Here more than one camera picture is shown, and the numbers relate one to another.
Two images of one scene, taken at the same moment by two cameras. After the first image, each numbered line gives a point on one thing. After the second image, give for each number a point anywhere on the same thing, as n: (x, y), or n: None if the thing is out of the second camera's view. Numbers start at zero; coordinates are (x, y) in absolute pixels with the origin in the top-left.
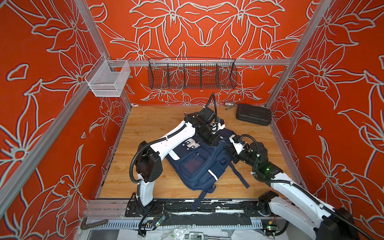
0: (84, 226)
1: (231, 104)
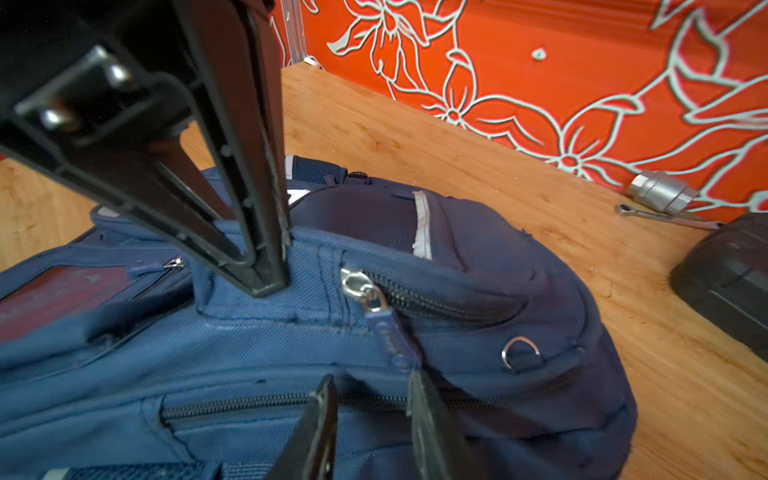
0: None
1: (661, 190)
